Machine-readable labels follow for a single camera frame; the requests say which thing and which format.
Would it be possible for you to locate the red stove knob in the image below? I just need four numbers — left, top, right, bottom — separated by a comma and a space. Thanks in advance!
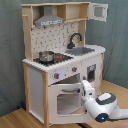
71, 66, 78, 73
54, 73, 60, 79

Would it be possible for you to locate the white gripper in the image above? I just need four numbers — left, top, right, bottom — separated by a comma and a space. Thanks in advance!
81, 80, 96, 101

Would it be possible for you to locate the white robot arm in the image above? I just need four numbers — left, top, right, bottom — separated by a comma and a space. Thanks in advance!
81, 80, 128, 122

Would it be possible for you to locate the silver toy pot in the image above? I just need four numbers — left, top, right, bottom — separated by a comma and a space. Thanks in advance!
39, 51, 54, 62

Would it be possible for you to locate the white oven door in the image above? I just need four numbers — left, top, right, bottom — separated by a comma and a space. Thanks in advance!
49, 83, 92, 124

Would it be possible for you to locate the grey toy sink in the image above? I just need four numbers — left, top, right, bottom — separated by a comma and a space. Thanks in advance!
66, 47, 94, 56

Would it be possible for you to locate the black toy stovetop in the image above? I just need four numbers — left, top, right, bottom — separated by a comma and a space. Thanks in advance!
34, 53, 71, 67

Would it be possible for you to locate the right red stove knob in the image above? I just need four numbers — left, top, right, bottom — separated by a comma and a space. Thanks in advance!
71, 66, 78, 73

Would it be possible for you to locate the white microwave cabinet door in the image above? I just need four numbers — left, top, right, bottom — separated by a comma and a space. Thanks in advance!
87, 3, 108, 21

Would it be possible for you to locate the left red stove knob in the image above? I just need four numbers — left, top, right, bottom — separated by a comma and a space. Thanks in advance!
54, 73, 60, 79

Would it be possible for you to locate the grey range hood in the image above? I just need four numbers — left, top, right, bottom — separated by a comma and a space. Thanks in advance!
35, 5, 64, 27

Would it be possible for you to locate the black toy faucet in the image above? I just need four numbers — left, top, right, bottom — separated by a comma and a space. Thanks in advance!
67, 33, 83, 49

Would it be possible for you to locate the wooden toy kitchen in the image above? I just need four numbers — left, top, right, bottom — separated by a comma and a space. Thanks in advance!
22, 2, 105, 127

